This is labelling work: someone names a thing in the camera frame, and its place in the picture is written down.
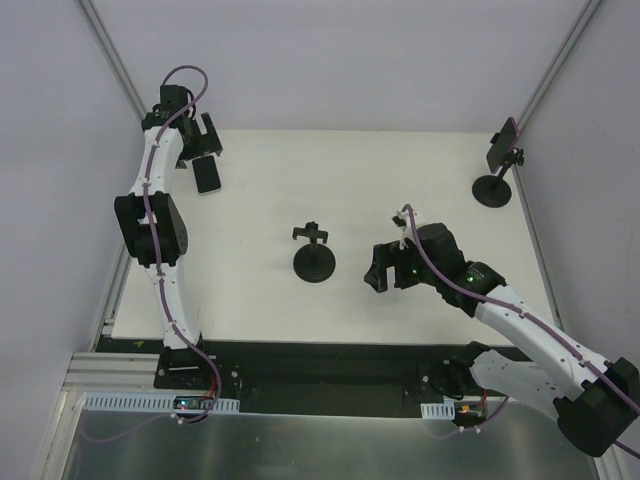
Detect black smartphone silver edge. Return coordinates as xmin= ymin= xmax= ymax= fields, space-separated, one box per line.
xmin=192 ymin=155 xmax=222 ymax=195

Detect black phone stand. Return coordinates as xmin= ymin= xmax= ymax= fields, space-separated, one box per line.
xmin=292 ymin=221 xmax=336 ymax=284
xmin=472 ymin=148 xmax=525 ymax=208

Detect black smartphone purple edge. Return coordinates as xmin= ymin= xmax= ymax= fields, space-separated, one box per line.
xmin=486 ymin=117 xmax=520 ymax=173

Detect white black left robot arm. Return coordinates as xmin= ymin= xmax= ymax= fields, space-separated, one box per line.
xmin=114 ymin=82 xmax=223 ymax=399

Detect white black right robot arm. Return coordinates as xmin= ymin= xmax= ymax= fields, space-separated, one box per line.
xmin=364 ymin=218 xmax=639 ymax=457

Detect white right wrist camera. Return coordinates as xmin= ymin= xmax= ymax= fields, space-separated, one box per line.
xmin=392 ymin=210 xmax=426 ymax=250

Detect white cable duct right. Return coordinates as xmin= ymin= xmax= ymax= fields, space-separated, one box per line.
xmin=420 ymin=402 xmax=456 ymax=421

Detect white cable duct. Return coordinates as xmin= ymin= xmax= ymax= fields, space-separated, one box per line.
xmin=84 ymin=392 xmax=240 ymax=415
xmin=420 ymin=402 xmax=456 ymax=421

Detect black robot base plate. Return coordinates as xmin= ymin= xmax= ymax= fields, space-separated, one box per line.
xmin=152 ymin=340 xmax=506 ymax=416

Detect aluminium frame post left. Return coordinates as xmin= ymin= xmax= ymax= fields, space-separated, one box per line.
xmin=74 ymin=0 xmax=148 ymax=129

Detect aluminium frame post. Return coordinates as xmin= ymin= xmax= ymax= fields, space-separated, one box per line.
xmin=503 ymin=0 xmax=608 ymax=147
xmin=74 ymin=0 xmax=148 ymax=129

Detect white cable duct left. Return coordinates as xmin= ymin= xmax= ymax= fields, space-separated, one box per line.
xmin=84 ymin=392 xmax=240 ymax=415

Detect aluminium frame post right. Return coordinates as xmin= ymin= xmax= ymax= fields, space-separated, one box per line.
xmin=503 ymin=0 xmax=608 ymax=147

